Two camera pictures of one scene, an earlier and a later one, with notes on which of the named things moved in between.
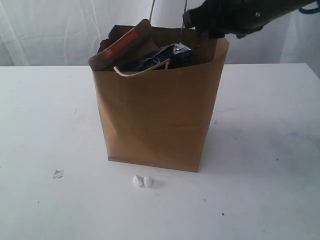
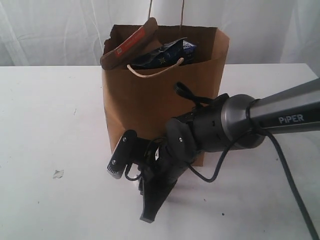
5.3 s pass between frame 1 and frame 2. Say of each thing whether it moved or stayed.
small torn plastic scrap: stayed
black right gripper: moved
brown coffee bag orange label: moved
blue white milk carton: moved
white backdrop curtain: stayed
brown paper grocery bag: moved
